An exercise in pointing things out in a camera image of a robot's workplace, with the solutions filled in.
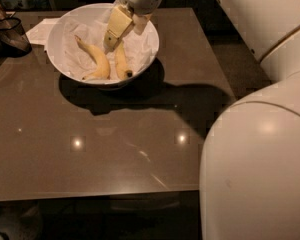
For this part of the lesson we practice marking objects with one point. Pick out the white bowl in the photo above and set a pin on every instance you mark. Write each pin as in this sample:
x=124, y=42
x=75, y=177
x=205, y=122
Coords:
x=55, y=52

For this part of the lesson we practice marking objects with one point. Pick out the dark mesh basket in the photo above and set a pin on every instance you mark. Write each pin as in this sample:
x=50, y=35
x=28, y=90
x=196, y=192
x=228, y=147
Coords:
x=13, y=40

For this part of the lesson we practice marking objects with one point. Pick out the yellow banana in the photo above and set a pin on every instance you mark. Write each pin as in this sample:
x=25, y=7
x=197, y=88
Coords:
x=122, y=68
x=102, y=71

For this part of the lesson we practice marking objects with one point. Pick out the white paper liner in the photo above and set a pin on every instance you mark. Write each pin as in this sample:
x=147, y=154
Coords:
x=90, y=23

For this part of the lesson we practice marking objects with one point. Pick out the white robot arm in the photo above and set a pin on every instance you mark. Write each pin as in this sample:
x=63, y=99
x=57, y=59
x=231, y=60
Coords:
x=249, y=179

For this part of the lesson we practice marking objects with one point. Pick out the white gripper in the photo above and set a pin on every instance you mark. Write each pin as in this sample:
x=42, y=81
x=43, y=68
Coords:
x=121, y=20

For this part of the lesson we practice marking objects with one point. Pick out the white paper sheet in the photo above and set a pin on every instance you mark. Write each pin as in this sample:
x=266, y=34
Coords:
x=39, y=34

